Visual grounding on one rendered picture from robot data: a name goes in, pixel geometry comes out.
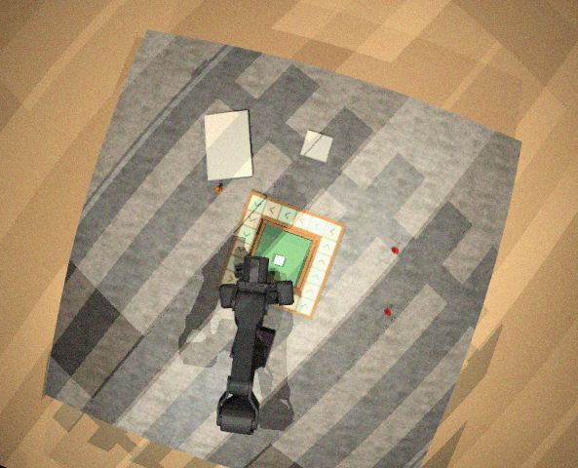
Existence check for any square ring of arrow squares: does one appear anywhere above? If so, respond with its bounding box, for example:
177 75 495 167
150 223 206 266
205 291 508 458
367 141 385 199
217 191 345 319

